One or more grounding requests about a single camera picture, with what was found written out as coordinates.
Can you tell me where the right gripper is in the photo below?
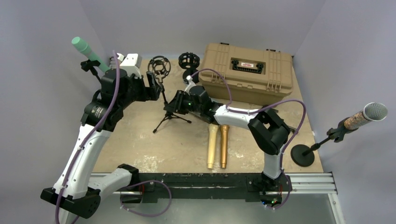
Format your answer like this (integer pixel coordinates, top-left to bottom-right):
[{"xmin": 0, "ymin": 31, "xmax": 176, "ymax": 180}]
[{"xmin": 164, "ymin": 90, "xmax": 203, "ymax": 115}]

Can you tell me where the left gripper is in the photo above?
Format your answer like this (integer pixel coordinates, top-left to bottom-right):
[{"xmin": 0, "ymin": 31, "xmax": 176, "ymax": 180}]
[{"xmin": 118, "ymin": 71, "xmax": 161, "ymax": 110}]

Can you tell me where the black tripod mic stand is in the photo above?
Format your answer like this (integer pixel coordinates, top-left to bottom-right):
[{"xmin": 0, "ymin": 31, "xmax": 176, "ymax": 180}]
[{"xmin": 148, "ymin": 56, "xmax": 192, "ymax": 133}]

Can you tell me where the black round base shockmount stand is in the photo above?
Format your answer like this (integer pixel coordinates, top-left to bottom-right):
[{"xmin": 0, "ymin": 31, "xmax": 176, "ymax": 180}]
[{"xmin": 178, "ymin": 52, "xmax": 200, "ymax": 84}]

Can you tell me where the cream microphone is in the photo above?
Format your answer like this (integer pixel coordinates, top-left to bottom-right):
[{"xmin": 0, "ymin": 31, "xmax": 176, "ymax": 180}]
[{"xmin": 207, "ymin": 124, "xmax": 219, "ymax": 169}]

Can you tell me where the gold microphone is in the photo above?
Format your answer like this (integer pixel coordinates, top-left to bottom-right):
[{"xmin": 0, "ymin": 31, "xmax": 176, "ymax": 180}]
[{"xmin": 220, "ymin": 125, "xmax": 229, "ymax": 169}]

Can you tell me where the black stand for green microphone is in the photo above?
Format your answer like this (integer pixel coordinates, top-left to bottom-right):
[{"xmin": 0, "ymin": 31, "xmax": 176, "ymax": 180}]
[{"xmin": 80, "ymin": 59, "xmax": 101, "ymax": 82}]

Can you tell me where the mint green microphone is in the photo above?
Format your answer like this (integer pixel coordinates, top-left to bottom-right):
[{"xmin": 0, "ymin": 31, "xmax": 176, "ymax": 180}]
[{"xmin": 71, "ymin": 36, "xmax": 110, "ymax": 72}]

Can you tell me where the black stand for patterned microphone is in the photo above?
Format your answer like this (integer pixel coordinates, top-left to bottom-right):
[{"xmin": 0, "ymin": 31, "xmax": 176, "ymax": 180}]
[{"xmin": 290, "ymin": 125, "xmax": 357, "ymax": 167}]

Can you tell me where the silver head patterned microphone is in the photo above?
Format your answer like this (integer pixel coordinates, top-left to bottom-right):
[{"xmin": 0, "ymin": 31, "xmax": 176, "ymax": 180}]
[{"xmin": 343, "ymin": 102, "xmax": 388, "ymax": 130}]

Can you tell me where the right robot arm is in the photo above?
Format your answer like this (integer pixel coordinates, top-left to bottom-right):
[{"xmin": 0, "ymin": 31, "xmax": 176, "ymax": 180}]
[{"xmin": 164, "ymin": 86, "xmax": 291, "ymax": 190}]

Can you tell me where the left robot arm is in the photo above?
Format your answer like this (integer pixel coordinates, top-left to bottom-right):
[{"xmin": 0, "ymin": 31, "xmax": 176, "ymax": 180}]
[{"xmin": 41, "ymin": 69, "xmax": 163, "ymax": 224}]

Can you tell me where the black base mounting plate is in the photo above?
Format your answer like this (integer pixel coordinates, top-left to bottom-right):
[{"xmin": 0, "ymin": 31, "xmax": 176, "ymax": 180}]
[{"xmin": 130, "ymin": 173, "xmax": 290, "ymax": 205}]

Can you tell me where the tan plastic toolbox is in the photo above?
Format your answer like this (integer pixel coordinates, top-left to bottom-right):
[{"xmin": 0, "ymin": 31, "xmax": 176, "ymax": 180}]
[{"xmin": 198, "ymin": 43, "xmax": 293, "ymax": 105}]

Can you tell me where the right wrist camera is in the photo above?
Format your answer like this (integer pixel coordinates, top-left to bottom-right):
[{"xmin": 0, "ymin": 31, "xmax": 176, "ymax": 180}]
[{"xmin": 184, "ymin": 76, "xmax": 197, "ymax": 94}]

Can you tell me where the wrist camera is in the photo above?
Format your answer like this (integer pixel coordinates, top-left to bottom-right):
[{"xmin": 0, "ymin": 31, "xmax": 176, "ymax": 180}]
[
  {"xmin": 117, "ymin": 53, "xmax": 142, "ymax": 79},
  {"xmin": 184, "ymin": 76, "xmax": 197, "ymax": 94}
]

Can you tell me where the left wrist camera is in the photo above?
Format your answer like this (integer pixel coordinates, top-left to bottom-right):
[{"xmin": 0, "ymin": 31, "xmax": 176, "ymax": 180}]
[{"xmin": 117, "ymin": 53, "xmax": 142, "ymax": 79}]

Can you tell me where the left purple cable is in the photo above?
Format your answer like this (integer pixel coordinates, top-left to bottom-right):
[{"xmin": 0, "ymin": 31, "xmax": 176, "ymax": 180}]
[{"xmin": 54, "ymin": 50, "xmax": 121, "ymax": 224}]

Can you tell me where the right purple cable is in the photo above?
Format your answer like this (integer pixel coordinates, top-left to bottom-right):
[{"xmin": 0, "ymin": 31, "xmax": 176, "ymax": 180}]
[{"xmin": 190, "ymin": 68, "xmax": 307, "ymax": 174}]

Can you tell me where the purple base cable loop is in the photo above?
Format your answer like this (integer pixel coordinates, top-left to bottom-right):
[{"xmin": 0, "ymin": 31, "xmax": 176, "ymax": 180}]
[{"xmin": 120, "ymin": 180, "xmax": 172, "ymax": 217}]

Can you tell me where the aluminium table frame rail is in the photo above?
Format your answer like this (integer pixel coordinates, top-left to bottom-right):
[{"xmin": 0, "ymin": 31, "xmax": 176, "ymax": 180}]
[{"xmin": 86, "ymin": 56, "xmax": 346, "ymax": 224}]

